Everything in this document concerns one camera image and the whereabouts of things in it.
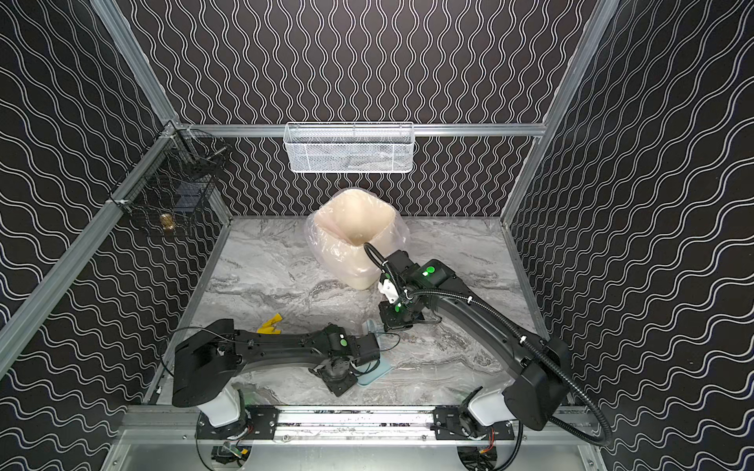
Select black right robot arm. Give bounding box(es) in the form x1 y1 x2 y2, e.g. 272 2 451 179
376 250 571 431

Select clear plastic bin liner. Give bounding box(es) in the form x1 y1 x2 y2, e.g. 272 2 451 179
304 186 412 278

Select aluminium left frame bar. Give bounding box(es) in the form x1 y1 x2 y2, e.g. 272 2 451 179
1 124 176 374

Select white wire mesh basket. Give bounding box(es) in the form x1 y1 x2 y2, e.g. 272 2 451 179
283 122 415 174

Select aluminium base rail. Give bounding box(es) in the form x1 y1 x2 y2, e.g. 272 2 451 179
117 403 596 447

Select light teal plastic dustpan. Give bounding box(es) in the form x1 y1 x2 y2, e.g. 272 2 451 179
355 320 393 388

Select aluminium frame bar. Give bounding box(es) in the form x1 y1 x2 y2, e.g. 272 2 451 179
1 124 176 374
180 122 547 139

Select aluminium corner frame post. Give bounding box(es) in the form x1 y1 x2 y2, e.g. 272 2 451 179
92 0 179 124

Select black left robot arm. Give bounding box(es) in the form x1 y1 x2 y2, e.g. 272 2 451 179
171 319 381 429

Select black wire basket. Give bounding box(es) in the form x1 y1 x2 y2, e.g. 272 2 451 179
115 129 232 237

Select aluminium rear frame bar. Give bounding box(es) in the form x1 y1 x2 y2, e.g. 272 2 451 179
180 122 547 139

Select cream plastic waste bin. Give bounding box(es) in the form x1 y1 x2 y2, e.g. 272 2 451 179
311 187 397 290

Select aluminium right frame post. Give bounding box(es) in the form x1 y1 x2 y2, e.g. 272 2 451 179
501 0 620 227

